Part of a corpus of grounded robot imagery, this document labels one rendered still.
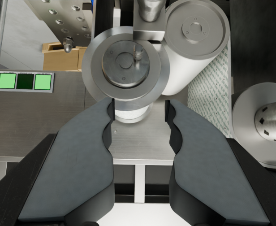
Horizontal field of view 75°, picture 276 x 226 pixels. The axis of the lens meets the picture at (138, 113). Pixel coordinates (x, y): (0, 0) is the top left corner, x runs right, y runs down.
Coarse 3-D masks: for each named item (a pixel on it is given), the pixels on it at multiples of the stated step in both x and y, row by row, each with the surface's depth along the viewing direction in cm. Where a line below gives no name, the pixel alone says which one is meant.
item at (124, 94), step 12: (120, 36) 30; (132, 36) 30; (96, 48) 30; (144, 48) 30; (96, 60) 30; (156, 60) 30; (96, 72) 29; (156, 72) 30; (96, 84) 29; (108, 84) 29; (144, 84) 29; (120, 96) 29; (132, 96) 29
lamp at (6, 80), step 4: (0, 76) 62; (4, 76) 62; (8, 76) 62; (12, 76) 62; (0, 80) 62; (4, 80) 62; (8, 80) 62; (12, 80) 62; (0, 84) 62; (4, 84) 62; (8, 84) 62; (12, 84) 62
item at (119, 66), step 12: (108, 48) 28; (120, 48) 28; (132, 48) 28; (108, 60) 28; (120, 60) 28; (132, 60) 29; (144, 60) 28; (108, 72) 28; (120, 72) 28; (132, 72) 28; (144, 72) 28; (120, 84) 28; (132, 84) 28
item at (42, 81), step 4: (36, 76) 62; (40, 76) 62; (44, 76) 62; (48, 76) 63; (36, 80) 62; (40, 80) 62; (44, 80) 62; (48, 80) 62; (36, 84) 62; (40, 84) 62; (44, 84) 62; (48, 84) 62; (36, 88) 62; (40, 88) 62; (44, 88) 62; (48, 88) 62
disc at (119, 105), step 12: (96, 36) 31; (108, 36) 31; (156, 48) 31; (84, 60) 30; (168, 60) 30; (84, 72) 30; (168, 72) 30; (156, 84) 30; (96, 96) 29; (108, 96) 29; (144, 96) 30; (156, 96) 30; (120, 108) 29; (132, 108) 29
